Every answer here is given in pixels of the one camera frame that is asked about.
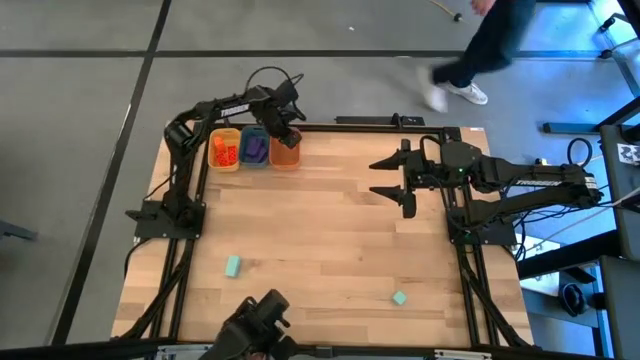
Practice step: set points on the white fiducial marker tag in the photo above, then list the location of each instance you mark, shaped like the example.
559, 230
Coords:
629, 153

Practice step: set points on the long mint green block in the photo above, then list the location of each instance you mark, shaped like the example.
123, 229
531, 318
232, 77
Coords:
233, 266

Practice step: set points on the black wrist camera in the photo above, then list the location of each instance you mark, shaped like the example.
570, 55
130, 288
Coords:
419, 159
287, 91

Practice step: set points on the black power strip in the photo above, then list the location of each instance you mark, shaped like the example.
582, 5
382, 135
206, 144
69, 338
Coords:
370, 120

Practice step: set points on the black aluminium table frame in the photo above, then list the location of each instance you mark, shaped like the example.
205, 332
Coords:
350, 129

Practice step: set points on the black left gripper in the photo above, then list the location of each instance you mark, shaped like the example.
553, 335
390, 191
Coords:
280, 119

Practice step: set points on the yellow plastic bin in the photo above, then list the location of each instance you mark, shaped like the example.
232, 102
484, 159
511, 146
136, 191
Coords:
224, 169

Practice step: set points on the orange plastic bin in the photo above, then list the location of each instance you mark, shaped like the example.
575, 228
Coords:
285, 159

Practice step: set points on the dark grey desk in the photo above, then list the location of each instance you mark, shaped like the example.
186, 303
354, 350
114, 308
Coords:
625, 210

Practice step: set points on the orange rectangular block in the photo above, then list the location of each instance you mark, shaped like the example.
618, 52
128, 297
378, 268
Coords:
219, 145

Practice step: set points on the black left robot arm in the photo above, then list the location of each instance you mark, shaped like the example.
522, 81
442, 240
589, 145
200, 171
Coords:
210, 109

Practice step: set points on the blue desk leg bar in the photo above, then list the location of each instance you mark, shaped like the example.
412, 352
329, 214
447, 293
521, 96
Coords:
570, 128

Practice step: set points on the person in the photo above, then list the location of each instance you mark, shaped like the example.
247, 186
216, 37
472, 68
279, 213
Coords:
492, 45

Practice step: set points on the blue plastic bin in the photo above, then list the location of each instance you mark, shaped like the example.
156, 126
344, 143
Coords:
255, 165

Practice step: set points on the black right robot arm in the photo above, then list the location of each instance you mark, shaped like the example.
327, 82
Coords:
500, 170

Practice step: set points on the grey chair leg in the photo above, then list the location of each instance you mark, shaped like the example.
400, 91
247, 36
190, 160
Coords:
15, 230

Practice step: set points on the black headphones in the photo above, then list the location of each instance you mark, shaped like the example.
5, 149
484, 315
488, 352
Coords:
574, 299

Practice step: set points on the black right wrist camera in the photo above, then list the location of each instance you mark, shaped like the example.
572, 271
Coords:
419, 159

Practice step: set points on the mint green cube block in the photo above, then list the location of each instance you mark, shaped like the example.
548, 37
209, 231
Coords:
399, 298

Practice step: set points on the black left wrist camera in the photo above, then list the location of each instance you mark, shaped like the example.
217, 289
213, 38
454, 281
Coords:
287, 91

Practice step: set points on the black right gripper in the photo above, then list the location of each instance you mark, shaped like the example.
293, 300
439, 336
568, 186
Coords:
430, 175

